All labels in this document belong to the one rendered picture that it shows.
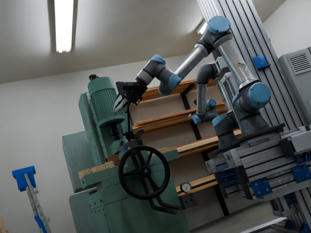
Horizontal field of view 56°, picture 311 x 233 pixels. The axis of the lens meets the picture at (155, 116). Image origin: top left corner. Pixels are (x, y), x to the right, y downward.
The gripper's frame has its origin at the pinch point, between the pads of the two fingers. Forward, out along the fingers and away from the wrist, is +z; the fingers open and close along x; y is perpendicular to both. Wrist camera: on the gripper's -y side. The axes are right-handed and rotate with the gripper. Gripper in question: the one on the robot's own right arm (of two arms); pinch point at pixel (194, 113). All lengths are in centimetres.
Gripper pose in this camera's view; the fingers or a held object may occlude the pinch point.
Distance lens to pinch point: 274.7
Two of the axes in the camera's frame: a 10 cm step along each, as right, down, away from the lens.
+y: 4.3, 8.9, -1.8
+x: 8.6, -3.4, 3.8
